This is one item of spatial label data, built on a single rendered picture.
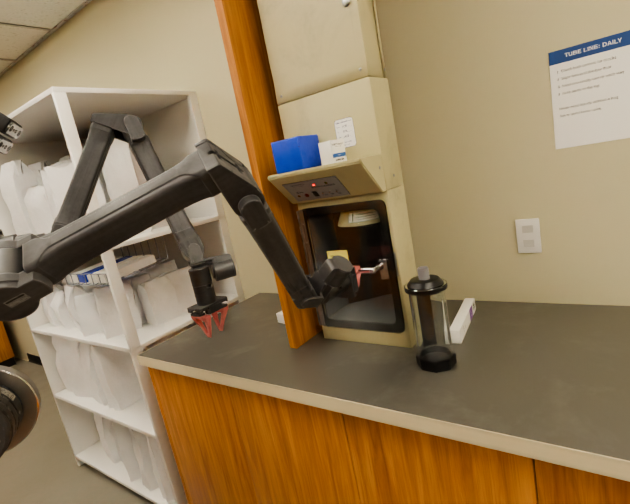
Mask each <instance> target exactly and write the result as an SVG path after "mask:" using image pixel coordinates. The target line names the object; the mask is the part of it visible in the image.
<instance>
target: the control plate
mask: <svg viewBox="0 0 630 504"><path fill-rule="evenodd" d="M324 182H327V183H328V184H325V183H324ZM312 184H315V186H313V185H312ZM282 186H283V187H284V188H285V189H286V190H287V191H288V192H289V193H290V194H291V195H292V196H293V197H294V198H295V199H296V200H297V201H298V202H299V201H306V200H314V199H321V198H328V197H335V196H343V195H350V193H349V191H348V190H347V189H346V188H345V187H344V185H343V184H342V183H341V182H340V180H339V179H338V178H337V177H336V176H329V177H324V178H318V179H312V180H306V181H301V182H295V183H289V184H283V185H282ZM336 189H338V190H339V191H337V192H336ZM329 190H331V191H332V192H330V193H329ZM312 191H316V192H317V193H318V194H319V195H320V196H317V197H316V196H315V195H314V194H313V193H312ZM322 191H324V192H325V193H323V194H322ZM305 194H309V197H306V196H305ZM298 195H300V196H301V197H298Z"/></svg>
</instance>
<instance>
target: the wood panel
mask: <svg viewBox="0 0 630 504"><path fill-rule="evenodd" d="M214 3H215V8H216V12H217V17H218V21H219V26H220V30H221V35H222V40H223V44H224V49H225V53H226V58H227V62H228V67H229V71H230V76H231V80H232V85H233V90H234V94H235V99H236V103H237V108H238V112H239V117H240V121H241V126H242V130H243V135H244V140H245V144H246V149H247V153H248V158H249V162H250V167H251V171H252V176H253V178H254V179H255V181H256V183H257V185H258V186H259V188H260V190H261V191H262V193H263V195H264V197H265V200H266V202H267V203H268V205H269V207H270V209H271V211H272V213H274V217H275V219H276V220H277V222H278V224H279V226H280V228H281V230H282V232H283V233H284V235H285V237H286V239H287V241H288V243H289V245H290V246H291V248H292V250H293V252H294V254H295V256H296V257H297V259H298V261H299V263H300V265H301V266H302V268H303V270H304V272H305V274H306V275H309V273H308V268H307V263H306V258H305V253H304V248H303V243H302V238H301V234H300V229H299V224H298V219H297V214H296V211H298V205H297V204H292V203H291V202H290V201H289V200H288V199H287V198H286V197H285V196H284V195H283V194H282V193H281V192H280V191H279V190H278V189H277V188H276V187H275V186H274V185H273V184H272V183H271V182H270V181H269V180H268V178H267V177H268V176H271V175H276V174H277V171H276V166H275V161H274V156H273V151H272V147H271V143H273V142H276V141H280V140H284V134H283V129H282V124H281V119H280V114H279V109H278V106H280V105H278V104H277V99H276V94H275V87H274V81H273V77H272V73H271V69H270V64H269V59H268V54H267V49H266V44H265V39H264V34H263V29H262V24H261V19H260V14H259V9H258V4H257V0H214ZM273 271H274V270H273ZM274 276H275V280H276V285H277V290H278V294H279V299H280V303H281V308H282V312H283V317H284V321H285V326H286V330H287V335H288V340H289V344H290V348H296V349H297V348H299V347H300V346H301V345H303V344H304V343H305V342H307V341H308V340H309V339H311V338H312V337H313V336H315V335H316V334H317V333H319V332H320V331H321V330H323V329H322V325H319V322H318V317H317V312H316V308H306V309H298V308H297V307H296V305H295V303H294V302H293V300H292V298H291V296H290V295H289V293H288V292H287V290H286V288H285V287H284V285H283V283H282V282H281V280H280V279H279V277H278V276H277V274H276V273H275V271H274Z"/></svg>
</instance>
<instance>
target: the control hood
mask: <svg viewBox="0 0 630 504"><path fill-rule="evenodd" d="M329 176H336V177H337V178H338V179H339V180H340V182H341V183H342V184H343V185H344V187H345V188H346V189H347V190H348V191H349V193H350V195H343V196H335V197H328V198H321V199H314V200H306V201H299V202H298V201H297V200H296V199H295V198H294V197H293V196H292V195H291V194H290V193H289V192H288V191H287V190H286V189H285V188H284V187H283V186H282V185H283V184H289V183H295V182H301V181H306V180H312V179H318V178H324V177H329ZM267 178H268V180H269V181H270V182H271V183H272V184H273V185H274V186H275V187H276V188H277V189H278V190H279V191H280V192H281V193H282V194H283V195H284V196H285V197H286V198H287V199H288V200H289V201H290V202H291V203H292V204H298V203H305V202H313V201H320V200H328V199H335V198H343V197H350V196H357V195H365V194H372V193H380V192H384V191H386V183H385V177H384V170H383V164H382V158H381V155H380V154H378V155H373V156H368V157H363V158H358V159H352V160H347V161H343V162H338V163H332V164H327V165H322V166H317V167H312V168H307V169H302V170H297V171H292V172H287V173H281V174H276V175H271V176H268V177H267Z"/></svg>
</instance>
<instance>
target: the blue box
mask: <svg viewBox="0 0 630 504"><path fill-rule="evenodd" d="M318 143H319V140H318V135H317V134H315V135H304V136H296V137H292V138H288V139H284V140H280V141H276V142H273V143H271V147H272V151H273V156H274V161H275V166H276V171H277V174H281V173H287V172H292V171H297V170H302V169H307V168H312V167H317V166H322V163H321V157H320V152H319V146H318Z"/></svg>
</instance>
